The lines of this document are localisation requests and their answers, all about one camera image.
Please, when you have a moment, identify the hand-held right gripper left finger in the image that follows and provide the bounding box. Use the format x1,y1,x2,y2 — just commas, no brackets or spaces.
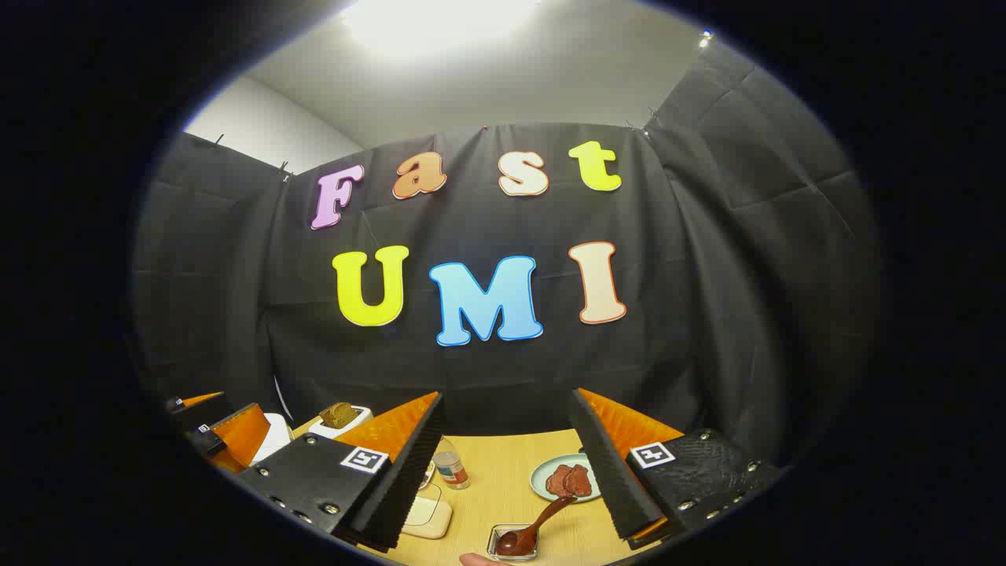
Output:
236,391,446,551

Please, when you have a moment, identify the clear plastic container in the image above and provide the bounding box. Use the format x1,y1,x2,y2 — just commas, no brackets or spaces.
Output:
399,482,453,540

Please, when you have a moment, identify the pale green plate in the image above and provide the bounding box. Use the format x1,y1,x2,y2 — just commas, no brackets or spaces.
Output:
530,454,603,503

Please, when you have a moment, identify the clear plastic bottle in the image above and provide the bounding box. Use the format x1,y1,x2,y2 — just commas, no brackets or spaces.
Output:
432,438,471,491

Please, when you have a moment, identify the white toaster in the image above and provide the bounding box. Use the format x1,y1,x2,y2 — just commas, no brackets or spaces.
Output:
309,404,374,439

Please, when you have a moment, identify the ceiling light panel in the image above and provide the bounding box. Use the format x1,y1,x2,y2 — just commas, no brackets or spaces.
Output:
338,0,545,57

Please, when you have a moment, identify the clear square chopstick holder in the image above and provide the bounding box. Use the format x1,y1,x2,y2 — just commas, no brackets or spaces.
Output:
486,523,543,561

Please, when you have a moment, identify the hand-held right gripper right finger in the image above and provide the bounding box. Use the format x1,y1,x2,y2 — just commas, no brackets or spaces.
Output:
569,388,781,551

